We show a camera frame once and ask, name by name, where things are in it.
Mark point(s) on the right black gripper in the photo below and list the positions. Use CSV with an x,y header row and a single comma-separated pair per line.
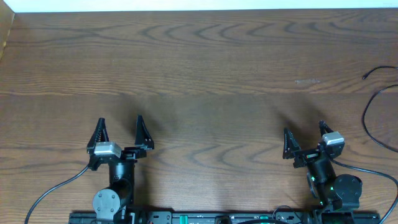
x,y
305,157

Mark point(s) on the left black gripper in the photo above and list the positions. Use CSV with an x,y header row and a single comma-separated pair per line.
x,y
102,128

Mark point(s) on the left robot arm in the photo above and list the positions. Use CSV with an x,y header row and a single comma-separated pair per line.
x,y
110,204

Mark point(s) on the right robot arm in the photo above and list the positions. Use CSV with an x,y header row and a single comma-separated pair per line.
x,y
338,194

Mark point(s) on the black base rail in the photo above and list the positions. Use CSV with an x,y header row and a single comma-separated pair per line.
x,y
165,217

